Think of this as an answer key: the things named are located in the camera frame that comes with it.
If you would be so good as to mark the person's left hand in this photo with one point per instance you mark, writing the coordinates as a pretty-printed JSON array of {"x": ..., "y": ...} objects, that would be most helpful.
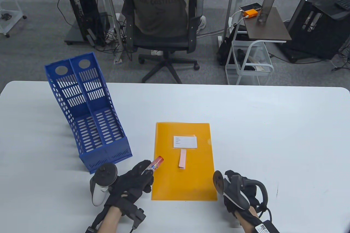
[{"x": 131, "y": 182}]

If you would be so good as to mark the person's right hand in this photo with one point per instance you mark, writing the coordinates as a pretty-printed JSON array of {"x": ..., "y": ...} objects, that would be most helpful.
[{"x": 251, "y": 189}]

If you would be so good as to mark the red and white glue stick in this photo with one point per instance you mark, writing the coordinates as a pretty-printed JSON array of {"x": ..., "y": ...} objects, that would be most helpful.
[{"x": 157, "y": 162}]

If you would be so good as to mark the yellow L-shaped folder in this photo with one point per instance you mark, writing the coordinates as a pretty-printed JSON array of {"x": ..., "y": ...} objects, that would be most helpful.
[{"x": 169, "y": 183}]

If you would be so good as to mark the pink sticky note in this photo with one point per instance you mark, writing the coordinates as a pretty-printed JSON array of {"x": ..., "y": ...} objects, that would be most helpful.
[{"x": 182, "y": 159}]

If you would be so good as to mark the person's right forearm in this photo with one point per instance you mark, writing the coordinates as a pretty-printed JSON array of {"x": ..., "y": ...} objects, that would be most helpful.
[{"x": 253, "y": 211}]

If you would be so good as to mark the person's left forearm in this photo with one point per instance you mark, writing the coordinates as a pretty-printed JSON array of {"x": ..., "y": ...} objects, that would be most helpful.
[{"x": 109, "y": 222}]

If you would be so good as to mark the blue plastic file rack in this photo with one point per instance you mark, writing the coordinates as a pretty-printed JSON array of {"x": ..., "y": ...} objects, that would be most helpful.
[{"x": 93, "y": 134}]

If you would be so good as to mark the white lined label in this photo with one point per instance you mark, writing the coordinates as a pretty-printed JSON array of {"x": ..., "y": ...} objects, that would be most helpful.
[{"x": 186, "y": 142}]

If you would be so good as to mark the white wheeled cart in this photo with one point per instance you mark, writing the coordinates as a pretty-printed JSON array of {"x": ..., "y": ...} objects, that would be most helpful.
[
  {"x": 11, "y": 22},
  {"x": 262, "y": 55}
]

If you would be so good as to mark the black bag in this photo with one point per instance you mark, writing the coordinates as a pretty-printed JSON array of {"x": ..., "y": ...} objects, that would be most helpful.
[{"x": 225, "y": 52}]

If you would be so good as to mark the black mesh office chair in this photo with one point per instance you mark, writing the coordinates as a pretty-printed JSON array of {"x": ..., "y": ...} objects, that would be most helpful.
[{"x": 164, "y": 44}]

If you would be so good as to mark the brown side table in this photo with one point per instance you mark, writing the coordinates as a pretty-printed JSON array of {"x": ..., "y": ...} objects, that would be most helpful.
[{"x": 268, "y": 31}]

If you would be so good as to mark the orange power bank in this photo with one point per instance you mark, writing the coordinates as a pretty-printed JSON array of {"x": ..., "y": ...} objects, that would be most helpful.
[{"x": 251, "y": 13}]

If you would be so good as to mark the black computer tower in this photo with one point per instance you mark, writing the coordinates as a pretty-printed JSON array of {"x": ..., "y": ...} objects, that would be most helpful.
[{"x": 84, "y": 11}]

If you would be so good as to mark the black smartphone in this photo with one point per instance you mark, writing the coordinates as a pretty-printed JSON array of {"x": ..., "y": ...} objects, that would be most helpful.
[{"x": 250, "y": 6}]

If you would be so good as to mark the dark transparent water bottle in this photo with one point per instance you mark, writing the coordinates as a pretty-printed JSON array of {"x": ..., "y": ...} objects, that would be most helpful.
[{"x": 266, "y": 3}]

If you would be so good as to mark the black keyboard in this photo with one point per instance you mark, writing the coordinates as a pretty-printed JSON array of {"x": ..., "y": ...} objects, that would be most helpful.
[{"x": 343, "y": 2}]

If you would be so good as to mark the black open-frame computer case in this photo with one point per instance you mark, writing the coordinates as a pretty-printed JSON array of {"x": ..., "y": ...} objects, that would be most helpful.
[{"x": 322, "y": 33}]

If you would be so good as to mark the aluminium frame post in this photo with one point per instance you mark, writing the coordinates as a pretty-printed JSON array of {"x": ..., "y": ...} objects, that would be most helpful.
[
  {"x": 109, "y": 9},
  {"x": 231, "y": 3}
]

